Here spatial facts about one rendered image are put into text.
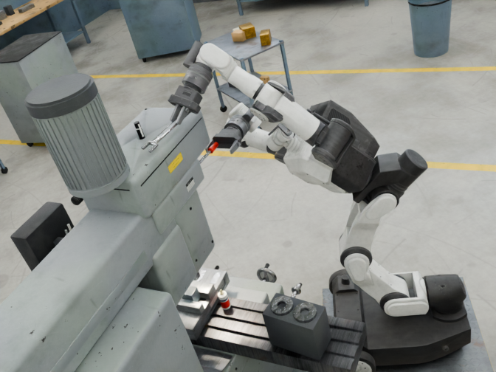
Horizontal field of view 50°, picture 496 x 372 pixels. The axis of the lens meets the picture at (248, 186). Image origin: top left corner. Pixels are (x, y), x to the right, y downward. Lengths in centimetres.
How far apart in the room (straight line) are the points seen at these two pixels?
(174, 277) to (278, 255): 218
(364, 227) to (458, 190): 219
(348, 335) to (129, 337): 95
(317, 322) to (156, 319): 66
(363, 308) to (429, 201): 171
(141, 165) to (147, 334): 52
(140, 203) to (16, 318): 48
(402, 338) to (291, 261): 147
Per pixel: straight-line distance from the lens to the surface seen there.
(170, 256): 190
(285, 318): 211
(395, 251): 396
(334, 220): 427
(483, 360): 290
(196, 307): 236
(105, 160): 164
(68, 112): 155
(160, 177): 179
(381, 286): 264
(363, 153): 217
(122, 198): 176
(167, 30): 808
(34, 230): 199
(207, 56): 188
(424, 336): 275
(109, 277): 168
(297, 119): 189
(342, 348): 223
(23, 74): 634
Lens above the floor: 273
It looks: 34 degrees down
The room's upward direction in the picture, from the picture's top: 15 degrees counter-clockwise
